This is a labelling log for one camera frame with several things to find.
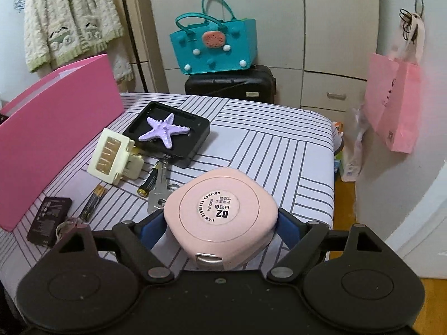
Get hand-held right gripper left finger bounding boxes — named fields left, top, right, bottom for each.
left=52, top=213, right=175, bottom=285

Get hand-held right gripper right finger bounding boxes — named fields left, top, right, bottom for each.
left=267, top=209, right=385, bottom=283

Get bunch of silver keys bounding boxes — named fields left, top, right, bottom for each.
left=147, top=159, right=180, bottom=213

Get black gold battery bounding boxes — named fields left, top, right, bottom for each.
left=137, top=167, right=159, bottom=198

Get pink square compact case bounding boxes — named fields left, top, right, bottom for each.
left=164, top=167, right=279, bottom=271

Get cream hair claw clip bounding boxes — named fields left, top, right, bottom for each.
left=87, top=128, right=144, bottom=185

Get purple starfish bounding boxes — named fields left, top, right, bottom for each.
left=139, top=113, right=192, bottom=151

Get black phone battery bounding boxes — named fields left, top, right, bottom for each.
left=27, top=196, right=73, bottom=247

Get black plastic tray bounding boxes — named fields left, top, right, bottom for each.
left=122, top=100, right=211, bottom=169

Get pink cardboard box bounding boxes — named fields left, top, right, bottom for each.
left=0, top=53, right=124, bottom=231

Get pair of black gold batteries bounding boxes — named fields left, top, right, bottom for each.
left=79, top=186, right=106, bottom=222

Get striped white cloth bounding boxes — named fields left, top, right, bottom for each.
left=0, top=92, right=341, bottom=287

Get white plastic bag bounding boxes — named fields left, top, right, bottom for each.
left=333, top=106, right=367, bottom=182

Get black suitcase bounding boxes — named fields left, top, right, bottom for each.
left=184, top=64, right=277, bottom=104

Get pink paper bag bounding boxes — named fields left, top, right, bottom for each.
left=364, top=53, right=421, bottom=154

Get teal tote bag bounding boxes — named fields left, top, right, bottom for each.
left=170, top=0, right=257, bottom=75

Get cream wardrobe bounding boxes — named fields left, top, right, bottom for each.
left=120, top=0, right=381, bottom=112

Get white green fleece blanket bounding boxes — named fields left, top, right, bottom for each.
left=23, top=0, right=135, bottom=81

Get dark hair ties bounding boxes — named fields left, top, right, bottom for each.
left=400, top=0, right=425, bottom=40

